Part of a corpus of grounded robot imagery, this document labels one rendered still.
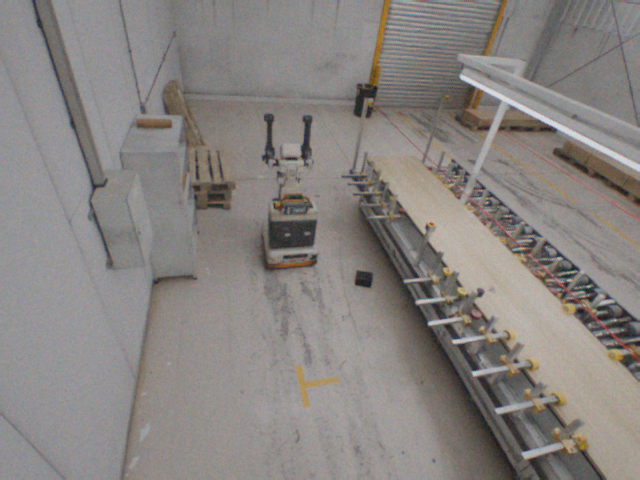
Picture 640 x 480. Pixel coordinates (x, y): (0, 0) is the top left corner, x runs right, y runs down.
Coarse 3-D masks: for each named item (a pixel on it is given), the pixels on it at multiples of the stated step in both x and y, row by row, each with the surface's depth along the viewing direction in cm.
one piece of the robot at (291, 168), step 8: (280, 160) 382; (288, 160) 384; (304, 160) 394; (280, 168) 384; (288, 168) 386; (296, 168) 388; (288, 176) 390; (296, 176) 393; (280, 184) 410; (288, 184) 402; (296, 184) 413; (280, 192) 411; (288, 192) 410; (296, 192) 412; (280, 200) 415
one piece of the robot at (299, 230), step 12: (276, 204) 372; (312, 204) 399; (276, 216) 381; (288, 216) 384; (300, 216) 388; (312, 216) 392; (276, 228) 391; (288, 228) 395; (300, 228) 401; (312, 228) 403; (276, 240) 402; (288, 240) 406; (300, 240) 411; (312, 240) 415
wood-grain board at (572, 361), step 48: (432, 192) 434; (432, 240) 354; (480, 240) 363; (528, 288) 313; (528, 336) 269; (576, 336) 275; (576, 384) 240; (624, 384) 245; (576, 432) 214; (624, 432) 217
